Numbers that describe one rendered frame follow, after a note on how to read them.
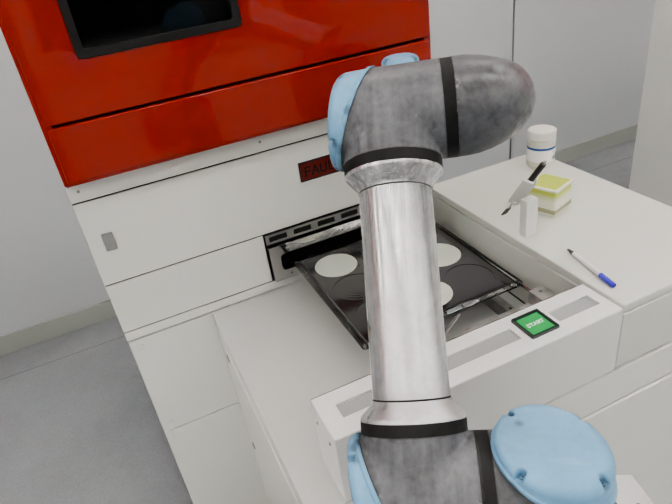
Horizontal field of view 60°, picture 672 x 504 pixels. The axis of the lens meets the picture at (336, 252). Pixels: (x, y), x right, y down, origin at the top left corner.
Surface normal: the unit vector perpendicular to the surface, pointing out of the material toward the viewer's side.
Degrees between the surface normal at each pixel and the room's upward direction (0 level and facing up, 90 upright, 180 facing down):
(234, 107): 90
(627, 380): 90
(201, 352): 90
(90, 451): 0
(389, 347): 54
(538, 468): 5
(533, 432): 5
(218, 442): 90
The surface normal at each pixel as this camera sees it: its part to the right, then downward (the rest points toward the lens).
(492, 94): 0.32, 0.06
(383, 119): -0.26, -0.15
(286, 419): -0.13, -0.85
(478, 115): 0.12, 0.40
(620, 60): 0.41, 0.42
